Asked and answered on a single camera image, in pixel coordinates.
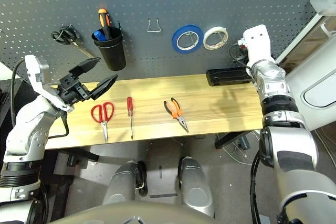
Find white tape roll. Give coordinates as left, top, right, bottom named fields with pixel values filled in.
left=203, top=26, right=228, bottom=51

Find black-handled scissors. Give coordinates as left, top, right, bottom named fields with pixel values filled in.
left=50, top=24, right=95, bottom=59

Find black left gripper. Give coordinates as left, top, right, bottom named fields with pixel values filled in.
left=56, top=57, right=119, bottom=104

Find orange and black pliers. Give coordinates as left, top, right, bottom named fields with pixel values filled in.
left=163, top=97, right=190, bottom=133

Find white pegboard frame post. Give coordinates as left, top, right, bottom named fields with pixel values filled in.
left=272, top=14, right=325, bottom=63

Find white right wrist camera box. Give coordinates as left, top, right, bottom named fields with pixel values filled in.
left=243, top=24, right=274, bottom=65

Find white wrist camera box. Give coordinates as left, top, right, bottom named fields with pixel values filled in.
left=243, top=24, right=274, bottom=65
left=24, top=55, right=74, bottom=112

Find silver right robot leg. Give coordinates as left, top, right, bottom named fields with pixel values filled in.
left=177, top=156, right=215, bottom=218

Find black tool case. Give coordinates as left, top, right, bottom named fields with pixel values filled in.
left=206, top=68, right=253, bottom=87

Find white side box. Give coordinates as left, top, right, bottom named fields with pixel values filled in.
left=0, top=61, right=22, bottom=81

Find silver robot leg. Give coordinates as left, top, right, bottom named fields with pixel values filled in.
left=102, top=160, right=148, bottom=206
left=177, top=156, right=215, bottom=218

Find blue marker pen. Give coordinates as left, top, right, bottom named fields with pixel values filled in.
left=93, top=29, right=107, bottom=42

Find black side cabinet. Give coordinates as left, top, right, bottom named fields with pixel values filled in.
left=0, top=79, right=35, bottom=130

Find blue tape roll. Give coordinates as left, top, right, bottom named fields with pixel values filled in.
left=172, top=24, right=204, bottom=55

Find orange and black screwdriver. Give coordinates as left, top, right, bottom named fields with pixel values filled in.
left=98, top=8, right=113, bottom=40

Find white floor cable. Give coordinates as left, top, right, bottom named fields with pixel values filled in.
left=223, top=133, right=261, bottom=166

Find wire loop peg hook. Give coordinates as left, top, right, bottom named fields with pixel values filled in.
left=146, top=18, right=161, bottom=33

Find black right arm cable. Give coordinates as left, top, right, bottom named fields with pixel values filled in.
left=249, top=153, right=263, bottom=224

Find translucent plastic bin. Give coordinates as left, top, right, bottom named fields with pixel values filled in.
left=309, top=0, right=336, bottom=16

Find large white rounded appliance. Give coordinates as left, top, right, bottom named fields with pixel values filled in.
left=286, top=42, right=336, bottom=132

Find black table leg bracket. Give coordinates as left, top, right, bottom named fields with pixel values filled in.
left=56, top=147, right=100, bottom=163
left=214, top=131, right=250, bottom=151

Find silver left robot leg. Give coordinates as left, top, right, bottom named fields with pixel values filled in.
left=102, top=160, right=148, bottom=206

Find black plastic cup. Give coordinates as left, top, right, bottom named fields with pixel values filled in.
left=91, top=27, right=127, bottom=72

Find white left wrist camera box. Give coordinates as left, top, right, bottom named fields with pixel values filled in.
left=24, top=55, right=74, bottom=112

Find red-handled scissors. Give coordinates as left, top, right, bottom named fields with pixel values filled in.
left=90, top=102, right=115, bottom=143

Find grey robot torso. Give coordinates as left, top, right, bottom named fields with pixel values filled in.
left=48, top=200, right=213, bottom=224

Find red-handled screwdriver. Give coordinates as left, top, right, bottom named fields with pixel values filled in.
left=127, top=97, right=134, bottom=140

